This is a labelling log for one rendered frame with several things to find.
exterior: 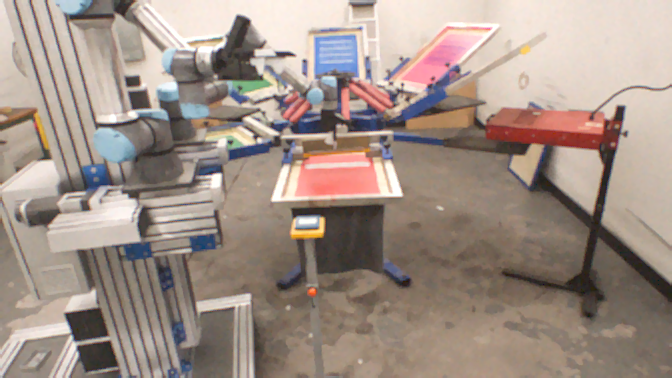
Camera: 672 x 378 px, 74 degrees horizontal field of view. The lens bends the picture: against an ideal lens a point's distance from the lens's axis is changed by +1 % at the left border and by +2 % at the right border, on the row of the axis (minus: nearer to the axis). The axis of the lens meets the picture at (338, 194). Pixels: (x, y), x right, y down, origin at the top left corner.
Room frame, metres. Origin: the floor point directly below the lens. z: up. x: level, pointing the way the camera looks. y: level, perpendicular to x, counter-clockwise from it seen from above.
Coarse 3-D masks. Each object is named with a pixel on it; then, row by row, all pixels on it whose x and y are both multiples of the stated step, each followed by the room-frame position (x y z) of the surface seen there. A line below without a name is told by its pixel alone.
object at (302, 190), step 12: (324, 156) 2.47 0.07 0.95; (336, 156) 2.46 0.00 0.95; (312, 168) 2.28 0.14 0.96; (324, 168) 2.27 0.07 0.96; (336, 168) 2.26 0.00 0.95; (300, 180) 2.11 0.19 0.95; (300, 192) 1.95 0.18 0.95; (312, 192) 1.95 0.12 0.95; (324, 192) 1.94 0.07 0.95; (336, 192) 1.93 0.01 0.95
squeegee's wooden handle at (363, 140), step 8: (336, 136) 2.25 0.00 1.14; (344, 136) 2.23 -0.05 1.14; (352, 136) 2.23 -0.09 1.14; (360, 136) 2.22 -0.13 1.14; (368, 136) 2.22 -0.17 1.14; (304, 144) 2.23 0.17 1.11; (312, 144) 2.23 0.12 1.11; (320, 144) 2.23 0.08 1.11; (328, 144) 2.23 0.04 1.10; (336, 144) 2.23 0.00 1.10; (344, 144) 2.23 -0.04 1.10; (352, 144) 2.23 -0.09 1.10; (360, 144) 2.22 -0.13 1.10; (368, 144) 2.22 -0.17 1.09; (304, 152) 2.23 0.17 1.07
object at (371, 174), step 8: (344, 160) 2.39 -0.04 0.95; (352, 160) 2.38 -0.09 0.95; (360, 160) 2.37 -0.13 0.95; (368, 160) 2.37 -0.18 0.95; (344, 168) 2.26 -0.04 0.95; (352, 168) 2.25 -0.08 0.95; (360, 168) 2.24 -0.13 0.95; (368, 168) 2.24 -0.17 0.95; (368, 176) 2.12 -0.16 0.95; (376, 176) 2.11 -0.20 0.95; (368, 184) 2.01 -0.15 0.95; (376, 184) 2.01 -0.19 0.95; (344, 192) 1.93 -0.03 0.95; (352, 192) 1.92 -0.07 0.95; (360, 192) 1.92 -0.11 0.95; (368, 192) 1.91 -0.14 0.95; (376, 192) 1.91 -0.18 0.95
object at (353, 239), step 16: (304, 208) 1.88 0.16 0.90; (320, 208) 1.87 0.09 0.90; (336, 208) 1.87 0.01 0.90; (352, 208) 1.88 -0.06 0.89; (368, 208) 1.87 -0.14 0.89; (384, 208) 1.88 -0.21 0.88; (336, 224) 1.88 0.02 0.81; (352, 224) 1.88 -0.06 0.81; (368, 224) 1.89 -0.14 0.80; (320, 240) 1.89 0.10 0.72; (336, 240) 1.88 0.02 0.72; (352, 240) 1.89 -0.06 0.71; (368, 240) 1.89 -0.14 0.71; (304, 256) 1.88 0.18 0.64; (320, 256) 1.89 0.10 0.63; (336, 256) 1.88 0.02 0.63; (352, 256) 1.89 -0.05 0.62; (368, 256) 1.89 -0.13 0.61; (304, 272) 1.88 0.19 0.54; (320, 272) 1.90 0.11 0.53; (336, 272) 1.88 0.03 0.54
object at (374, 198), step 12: (372, 144) 2.55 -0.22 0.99; (288, 168) 2.20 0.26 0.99; (396, 180) 1.96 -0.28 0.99; (276, 192) 1.89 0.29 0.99; (396, 192) 1.82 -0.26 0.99; (276, 204) 1.79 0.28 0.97; (288, 204) 1.79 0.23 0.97; (300, 204) 1.79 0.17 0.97; (312, 204) 1.79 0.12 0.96; (324, 204) 1.79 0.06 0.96; (336, 204) 1.79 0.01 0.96; (348, 204) 1.78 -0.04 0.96; (360, 204) 1.78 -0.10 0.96; (372, 204) 1.78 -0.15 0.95
